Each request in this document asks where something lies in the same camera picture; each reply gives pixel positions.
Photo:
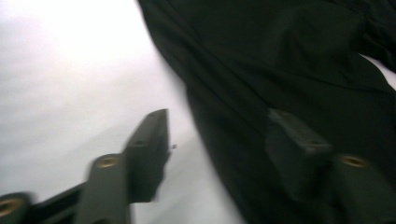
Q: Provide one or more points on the black pants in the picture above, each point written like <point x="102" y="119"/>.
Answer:
<point x="264" y="62"/>

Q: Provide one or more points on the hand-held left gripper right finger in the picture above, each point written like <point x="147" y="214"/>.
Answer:
<point x="295" y="155"/>

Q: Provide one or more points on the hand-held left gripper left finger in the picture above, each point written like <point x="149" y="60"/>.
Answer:
<point x="146" y="161"/>

